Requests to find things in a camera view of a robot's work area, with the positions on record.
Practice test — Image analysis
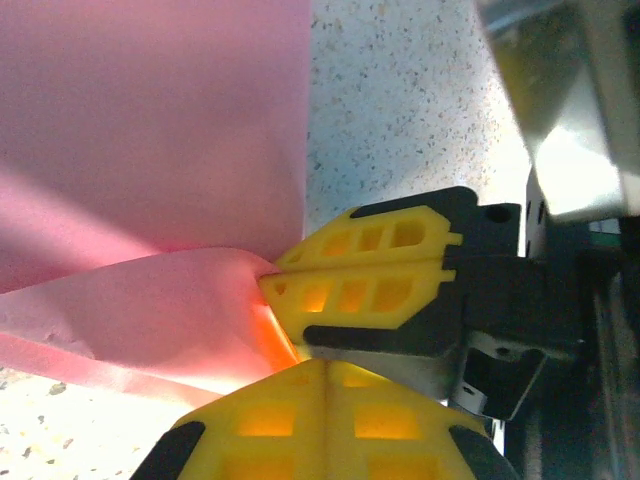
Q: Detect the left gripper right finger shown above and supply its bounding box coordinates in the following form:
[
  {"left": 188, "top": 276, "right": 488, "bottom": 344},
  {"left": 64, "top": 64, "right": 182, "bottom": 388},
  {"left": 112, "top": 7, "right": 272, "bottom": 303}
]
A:
[{"left": 325, "top": 359, "right": 519, "bottom": 480}]

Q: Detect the pink cloth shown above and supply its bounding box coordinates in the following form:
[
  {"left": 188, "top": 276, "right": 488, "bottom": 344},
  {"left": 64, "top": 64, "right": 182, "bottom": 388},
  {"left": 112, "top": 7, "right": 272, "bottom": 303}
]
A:
[{"left": 0, "top": 0, "right": 314, "bottom": 409}]

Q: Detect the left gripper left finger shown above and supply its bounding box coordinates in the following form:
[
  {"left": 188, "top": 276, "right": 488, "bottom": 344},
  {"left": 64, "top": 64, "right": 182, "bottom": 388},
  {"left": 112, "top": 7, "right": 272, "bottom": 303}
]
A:
[{"left": 132, "top": 359, "right": 327, "bottom": 480}]

